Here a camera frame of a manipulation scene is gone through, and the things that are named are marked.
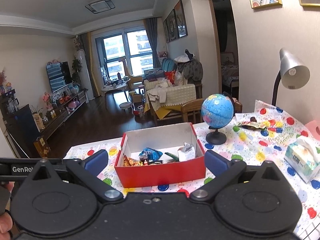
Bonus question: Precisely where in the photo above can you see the white silver snack packet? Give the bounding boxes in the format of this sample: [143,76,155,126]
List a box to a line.
[177,142,196,162]

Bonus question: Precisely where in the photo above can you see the person left hand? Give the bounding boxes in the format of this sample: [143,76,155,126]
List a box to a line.
[0,181,15,235]

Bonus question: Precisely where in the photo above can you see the tv cabinet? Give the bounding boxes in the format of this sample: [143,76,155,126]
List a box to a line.
[1,90,86,158]

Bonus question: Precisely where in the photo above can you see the orange peanut snack bag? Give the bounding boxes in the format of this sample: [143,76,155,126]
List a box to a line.
[123,155,143,167]

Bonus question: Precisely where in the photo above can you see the green cracker packet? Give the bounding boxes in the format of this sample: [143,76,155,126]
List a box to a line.
[164,152,179,162]

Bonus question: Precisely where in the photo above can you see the balloon print tablecloth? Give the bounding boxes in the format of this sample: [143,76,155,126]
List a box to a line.
[66,100,319,239]

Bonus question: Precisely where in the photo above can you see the dark wrapper near globe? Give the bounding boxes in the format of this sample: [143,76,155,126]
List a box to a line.
[237,117,267,130]

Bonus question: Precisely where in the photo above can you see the red cardboard box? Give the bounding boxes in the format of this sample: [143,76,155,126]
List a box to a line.
[114,122,206,188]

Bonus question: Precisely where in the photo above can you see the blue desk globe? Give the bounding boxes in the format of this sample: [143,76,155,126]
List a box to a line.
[201,92,235,145]

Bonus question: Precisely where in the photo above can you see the blue snack packet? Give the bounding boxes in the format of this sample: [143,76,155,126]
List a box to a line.
[139,147,163,161]

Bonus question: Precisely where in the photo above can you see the wooden chair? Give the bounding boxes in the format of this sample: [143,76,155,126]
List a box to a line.
[180,97,243,125]

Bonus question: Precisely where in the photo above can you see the small round stool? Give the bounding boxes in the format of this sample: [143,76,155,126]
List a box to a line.
[119,102,132,110]

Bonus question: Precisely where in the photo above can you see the tissue pack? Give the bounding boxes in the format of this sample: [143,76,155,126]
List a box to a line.
[284,135,319,183]

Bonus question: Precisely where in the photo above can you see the coffee table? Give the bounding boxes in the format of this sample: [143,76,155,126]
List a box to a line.
[101,79,131,109]

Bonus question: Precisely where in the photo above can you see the television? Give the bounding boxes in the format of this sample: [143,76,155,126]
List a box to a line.
[46,62,72,92]

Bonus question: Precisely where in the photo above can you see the sofa with blankets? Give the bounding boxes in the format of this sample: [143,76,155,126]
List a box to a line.
[143,49,203,124]

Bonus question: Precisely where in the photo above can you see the silver desk lamp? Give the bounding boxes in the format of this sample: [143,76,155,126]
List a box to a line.
[271,48,310,106]

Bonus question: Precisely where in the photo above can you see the ceiling light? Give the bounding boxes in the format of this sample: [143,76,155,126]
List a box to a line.
[85,0,115,14]

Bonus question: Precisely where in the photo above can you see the dark framed wall pictures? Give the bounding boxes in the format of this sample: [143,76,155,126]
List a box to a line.
[163,0,188,43]

